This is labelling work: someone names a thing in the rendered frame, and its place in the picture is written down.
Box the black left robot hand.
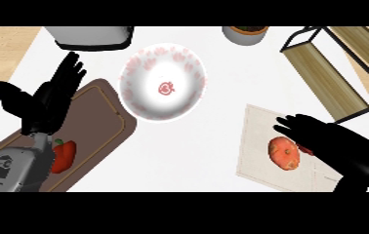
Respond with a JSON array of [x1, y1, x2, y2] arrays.
[[0, 51, 91, 137]]

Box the white bowl with pink print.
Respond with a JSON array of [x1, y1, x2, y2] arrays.
[[117, 42, 210, 124]]

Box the black-framed wooden tiered shelf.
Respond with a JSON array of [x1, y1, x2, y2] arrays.
[[278, 25, 369, 125]]

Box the red bell pepper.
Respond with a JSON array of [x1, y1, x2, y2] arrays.
[[49, 138, 79, 175]]

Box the orange squash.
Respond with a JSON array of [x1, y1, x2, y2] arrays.
[[268, 136, 302, 172]]

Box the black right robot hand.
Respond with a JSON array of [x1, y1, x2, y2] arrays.
[[274, 113, 369, 193]]

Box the brown cutting board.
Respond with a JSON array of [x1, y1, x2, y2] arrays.
[[0, 78, 139, 193]]

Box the grey pot with orange rim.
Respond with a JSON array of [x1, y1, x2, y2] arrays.
[[220, 25, 271, 47]]

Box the beige placemat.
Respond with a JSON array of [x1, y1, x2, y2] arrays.
[[235, 103, 346, 193]]

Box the grey and black appliance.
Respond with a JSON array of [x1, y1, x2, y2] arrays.
[[43, 25, 136, 53]]

